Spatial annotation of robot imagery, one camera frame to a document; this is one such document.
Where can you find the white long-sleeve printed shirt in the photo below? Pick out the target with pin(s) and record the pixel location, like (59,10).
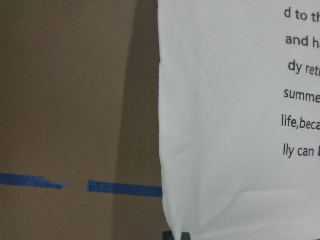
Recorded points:
(239,118)

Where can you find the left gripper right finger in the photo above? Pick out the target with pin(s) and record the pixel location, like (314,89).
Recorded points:
(185,236)

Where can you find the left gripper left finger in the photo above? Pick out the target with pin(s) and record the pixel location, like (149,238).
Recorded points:
(167,235)

